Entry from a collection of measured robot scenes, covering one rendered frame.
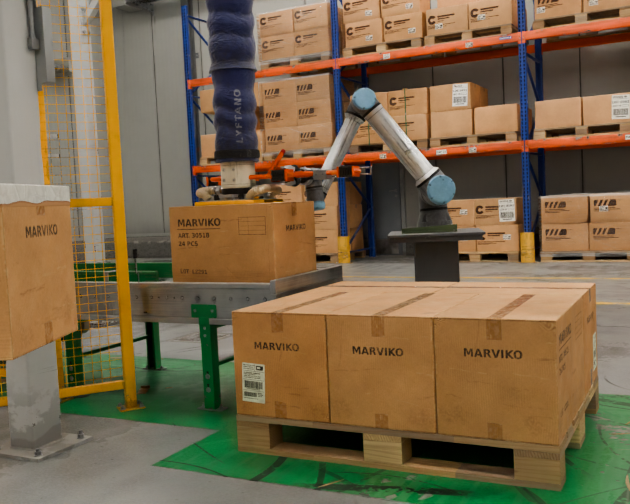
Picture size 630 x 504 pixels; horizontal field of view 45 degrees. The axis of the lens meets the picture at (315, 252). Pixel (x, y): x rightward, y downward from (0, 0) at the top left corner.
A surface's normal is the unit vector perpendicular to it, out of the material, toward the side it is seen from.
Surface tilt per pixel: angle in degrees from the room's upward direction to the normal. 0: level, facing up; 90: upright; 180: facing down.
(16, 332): 90
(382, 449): 90
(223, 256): 90
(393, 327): 90
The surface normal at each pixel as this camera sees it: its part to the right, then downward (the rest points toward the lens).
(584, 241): -0.47, 0.08
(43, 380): 0.89, -0.01
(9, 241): 1.00, -0.04
